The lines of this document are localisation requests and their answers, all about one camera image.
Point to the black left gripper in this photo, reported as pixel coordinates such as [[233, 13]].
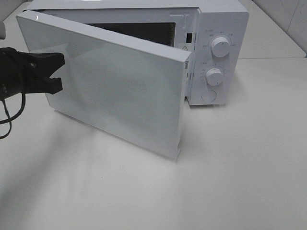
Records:
[[18, 70]]

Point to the white microwave door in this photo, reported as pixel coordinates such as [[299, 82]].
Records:
[[128, 87]]

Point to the round white door button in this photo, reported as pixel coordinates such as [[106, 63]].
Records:
[[209, 96]]

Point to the lower white timer knob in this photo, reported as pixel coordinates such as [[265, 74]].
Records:
[[214, 77]]

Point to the white microwave oven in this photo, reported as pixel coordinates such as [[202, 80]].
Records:
[[208, 32]]

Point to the upper white power knob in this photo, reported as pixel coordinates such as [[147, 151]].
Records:
[[220, 46]]

